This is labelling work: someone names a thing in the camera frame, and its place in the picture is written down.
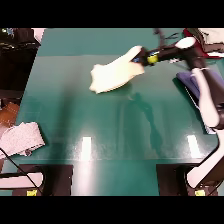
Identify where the white garment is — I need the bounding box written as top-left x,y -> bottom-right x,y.
185,89 -> 218,135

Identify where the cream shirt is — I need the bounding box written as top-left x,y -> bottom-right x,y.
88,45 -> 146,95

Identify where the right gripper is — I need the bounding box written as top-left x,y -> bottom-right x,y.
132,46 -> 160,67

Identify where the grey speckled garment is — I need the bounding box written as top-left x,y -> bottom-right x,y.
0,121 -> 46,160

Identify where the brown garment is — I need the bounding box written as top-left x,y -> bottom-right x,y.
0,101 -> 21,130

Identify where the black cable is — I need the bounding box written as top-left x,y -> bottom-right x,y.
0,147 -> 44,197

